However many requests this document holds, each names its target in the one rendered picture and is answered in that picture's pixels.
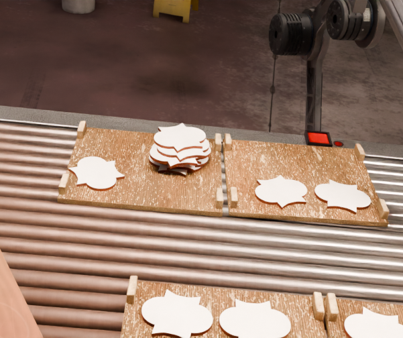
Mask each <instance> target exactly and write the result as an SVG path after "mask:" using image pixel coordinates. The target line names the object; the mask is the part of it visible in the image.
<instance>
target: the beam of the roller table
mask: <svg viewBox="0 0 403 338"><path fill-rule="evenodd" d="M81 121H86V125H87V126H86V127H93V128H101V129H114V130H122V131H136V132H144V133H158V132H159V130H158V127H174V126H177V125H180V124H181V123H171V122H164V121H151V120H144V119H130V118H123V117H110V116H102V115H89V114H82V113H69V112H61V111H49V110H41V109H28V108H21V107H8V106H0V122H2V123H16V124H23V125H37V126H44V127H57V128H64V129H78V126H79V123H80V122H81ZM183 124H184V125H185V127H195V128H198V129H200V130H202V131H204V133H205V135H206V138H209V139H214V138H215V134H216V133H220V134H221V143H223V139H225V133H228V134H230V136H231V139H237V140H245V141H255V142H272V143H281V144H297V145H306V140H305V136H304V135H294V134H287V133H274V132H266V131H254V130H246V129H233V128H226V127H212V126H205V125H192V124H185V123H183ZM331 141H332V143H333V142H335V141H338V142H342V143H343V144H344V145H343V146H342V147H338V146H335V145H334V144H333V148H349V149H355V145H356V144H361V146H362V148H363V150H364V152H365V158H375V159H383V160H396V161H403V145H396V144H383V143H376V142H363V141H355V140H348V139H335V138H331Z"/></svg>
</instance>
